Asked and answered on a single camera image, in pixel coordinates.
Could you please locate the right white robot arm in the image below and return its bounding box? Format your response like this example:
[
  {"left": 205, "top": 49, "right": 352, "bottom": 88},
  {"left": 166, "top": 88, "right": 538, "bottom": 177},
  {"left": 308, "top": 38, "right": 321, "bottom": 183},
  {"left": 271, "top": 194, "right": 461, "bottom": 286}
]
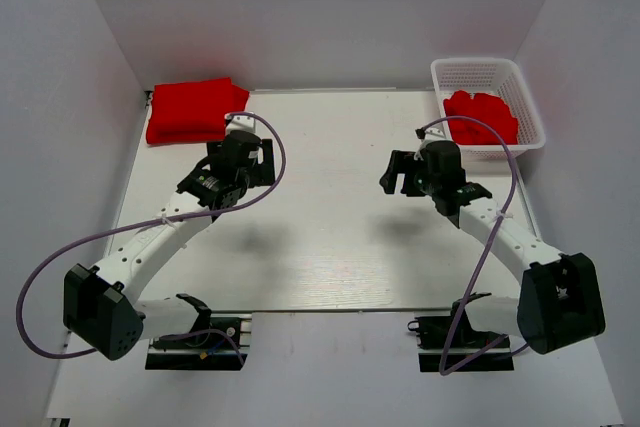
[{"left": 380, "top": 140, "right": 606, "bottom": 354}]

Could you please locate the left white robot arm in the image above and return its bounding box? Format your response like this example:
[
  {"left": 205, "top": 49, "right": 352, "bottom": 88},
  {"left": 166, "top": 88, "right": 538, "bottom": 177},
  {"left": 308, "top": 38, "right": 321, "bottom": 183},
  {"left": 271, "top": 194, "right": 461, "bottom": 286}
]
[{"left": 63, "top": 130, "right": 276, "bottom": 361}]

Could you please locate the folded red t shirt stack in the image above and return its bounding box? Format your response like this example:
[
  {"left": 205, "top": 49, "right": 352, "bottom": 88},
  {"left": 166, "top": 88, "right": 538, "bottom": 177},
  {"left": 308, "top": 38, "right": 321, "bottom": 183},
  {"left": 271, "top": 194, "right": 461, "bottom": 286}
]
[{"left": 146, "top": 77, "right": 250, "bottom": 146}]

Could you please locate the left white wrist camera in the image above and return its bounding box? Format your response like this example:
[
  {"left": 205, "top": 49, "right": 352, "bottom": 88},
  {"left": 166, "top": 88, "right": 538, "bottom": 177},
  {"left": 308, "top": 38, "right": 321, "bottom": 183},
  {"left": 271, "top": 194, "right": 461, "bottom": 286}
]
[{"left": 225, "top": 112, "right": 256, "bottom": 135}]

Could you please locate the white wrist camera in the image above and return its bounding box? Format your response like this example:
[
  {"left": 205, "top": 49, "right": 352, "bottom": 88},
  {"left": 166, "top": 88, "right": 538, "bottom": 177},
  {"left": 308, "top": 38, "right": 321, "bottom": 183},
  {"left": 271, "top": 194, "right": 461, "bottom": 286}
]
[
  {"left": 225, "top": 112, "right": 256, "bottom": 135},
  {"left": 415, "top": 127, "right": 446, "bottom": 149}
]

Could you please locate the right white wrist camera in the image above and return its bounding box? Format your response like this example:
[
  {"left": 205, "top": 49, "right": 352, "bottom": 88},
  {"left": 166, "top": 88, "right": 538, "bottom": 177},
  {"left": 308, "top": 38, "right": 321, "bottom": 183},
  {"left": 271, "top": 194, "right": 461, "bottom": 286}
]
[{"left": 415, "top": 127, "right": 446, "bottom": 149}]

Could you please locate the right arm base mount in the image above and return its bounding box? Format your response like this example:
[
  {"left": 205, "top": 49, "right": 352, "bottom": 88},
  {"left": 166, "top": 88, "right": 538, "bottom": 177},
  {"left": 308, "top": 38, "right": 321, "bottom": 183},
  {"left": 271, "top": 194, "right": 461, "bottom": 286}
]
[{"left": 407, "top": 315, "right": 514, "bottom": 373}]

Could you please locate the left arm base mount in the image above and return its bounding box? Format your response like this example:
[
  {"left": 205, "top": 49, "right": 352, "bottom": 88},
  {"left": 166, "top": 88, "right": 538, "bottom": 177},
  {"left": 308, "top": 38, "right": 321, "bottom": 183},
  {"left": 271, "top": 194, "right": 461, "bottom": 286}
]
[{"left": 145, "top": 314, "right": 252, "bottom": 372}]

